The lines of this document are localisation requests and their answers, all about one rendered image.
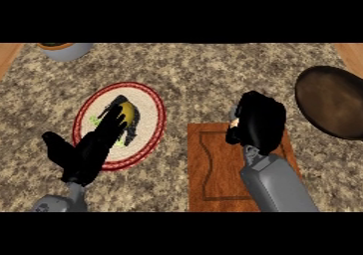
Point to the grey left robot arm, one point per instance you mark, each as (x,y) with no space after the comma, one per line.
(64,199)

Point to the dark brown round pan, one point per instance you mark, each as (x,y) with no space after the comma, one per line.
(333,103)

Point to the brown wooden cutting board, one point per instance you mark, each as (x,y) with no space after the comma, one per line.
(218,169)

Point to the red-rimmed round placemat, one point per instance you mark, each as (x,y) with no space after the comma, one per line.
(139,99)

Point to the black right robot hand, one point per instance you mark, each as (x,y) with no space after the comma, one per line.
(260,121)

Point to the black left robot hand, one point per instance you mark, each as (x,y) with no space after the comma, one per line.
(87,149)

